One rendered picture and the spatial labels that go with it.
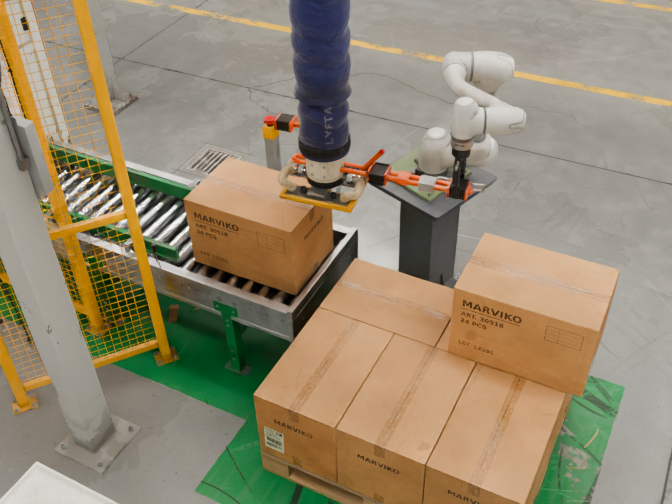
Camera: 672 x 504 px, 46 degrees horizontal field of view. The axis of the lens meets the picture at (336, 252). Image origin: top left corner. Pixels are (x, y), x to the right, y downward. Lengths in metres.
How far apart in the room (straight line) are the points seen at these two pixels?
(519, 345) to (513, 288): 0.25
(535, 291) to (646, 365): 1.30
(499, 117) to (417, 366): 1.15
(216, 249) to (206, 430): 0.90
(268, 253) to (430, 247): 1.02
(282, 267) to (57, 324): 1.05
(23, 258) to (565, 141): 4.11
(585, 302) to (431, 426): 0.80
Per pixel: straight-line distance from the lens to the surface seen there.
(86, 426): 3.96
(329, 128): 3.30
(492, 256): 3.50
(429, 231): 4.31
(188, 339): 4.50
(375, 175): 3.39
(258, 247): 3.78
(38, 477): 2.82
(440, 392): 3.46
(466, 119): 3.13
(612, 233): 5.31
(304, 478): 3.83
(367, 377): 3.52
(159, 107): 6.62
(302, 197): 3.50
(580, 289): 3.42
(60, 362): 3.63
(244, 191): 3.88
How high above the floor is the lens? 3.21
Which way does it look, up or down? 40 degrees down
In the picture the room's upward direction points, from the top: 2 degrees counter-clockwise
